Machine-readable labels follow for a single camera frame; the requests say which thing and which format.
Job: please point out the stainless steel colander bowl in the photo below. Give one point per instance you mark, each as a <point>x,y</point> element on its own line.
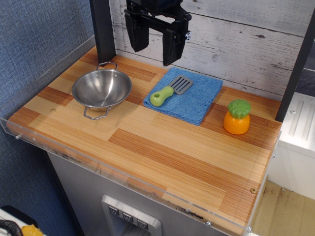
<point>102,89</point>

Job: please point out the black vertical post right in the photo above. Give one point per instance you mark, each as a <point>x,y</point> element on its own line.
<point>297,70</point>

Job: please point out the silver toy fridge dispenser panel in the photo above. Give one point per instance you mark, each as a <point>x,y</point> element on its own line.
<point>125,220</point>

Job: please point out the blue folded cloth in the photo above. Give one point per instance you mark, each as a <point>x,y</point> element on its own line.
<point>194,103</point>

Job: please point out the yellow object bottom left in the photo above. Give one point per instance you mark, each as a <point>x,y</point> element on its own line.
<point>31,230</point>

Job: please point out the black vertical post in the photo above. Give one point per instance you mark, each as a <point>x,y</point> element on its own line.
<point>297,70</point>
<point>103,30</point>

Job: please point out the grey spatula green handle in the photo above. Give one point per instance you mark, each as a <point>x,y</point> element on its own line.
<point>179,86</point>

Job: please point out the white toy sink counter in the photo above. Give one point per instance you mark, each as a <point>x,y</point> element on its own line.
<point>292,165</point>

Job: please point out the clear acrylic table guard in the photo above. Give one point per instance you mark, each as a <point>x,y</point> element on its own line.
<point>193,179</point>

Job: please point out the orange toy carrot green top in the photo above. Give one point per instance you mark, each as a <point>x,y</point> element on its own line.
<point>237,120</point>

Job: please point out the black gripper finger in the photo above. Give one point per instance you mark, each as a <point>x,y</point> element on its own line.
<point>173,40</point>
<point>138,31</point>

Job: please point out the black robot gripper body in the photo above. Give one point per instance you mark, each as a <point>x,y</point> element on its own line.
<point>157,12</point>

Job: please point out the black vertical post left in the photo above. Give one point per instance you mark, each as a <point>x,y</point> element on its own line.
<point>103,30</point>

